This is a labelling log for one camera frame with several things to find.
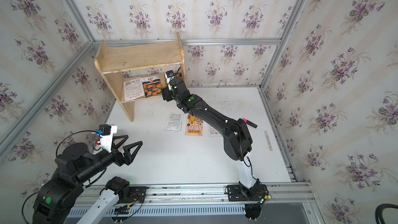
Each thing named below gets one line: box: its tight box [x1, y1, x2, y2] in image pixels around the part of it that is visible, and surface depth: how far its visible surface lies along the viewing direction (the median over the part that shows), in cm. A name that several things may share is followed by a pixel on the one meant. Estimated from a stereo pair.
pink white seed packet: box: [209, 126, 220, 135], surface depth 97 cm
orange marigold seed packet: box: [140, 75, 163, 98], surface depth 93 cm
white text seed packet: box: [123, 77, 145, 102], surface depth 91 cm
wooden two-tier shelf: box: [94, 32, 188, 122], surface depth 76 cm
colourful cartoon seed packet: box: [184, 114, 204, 137], surface depth 100 cm
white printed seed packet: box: [164, 113, 184, 132], surface depth 101 cm
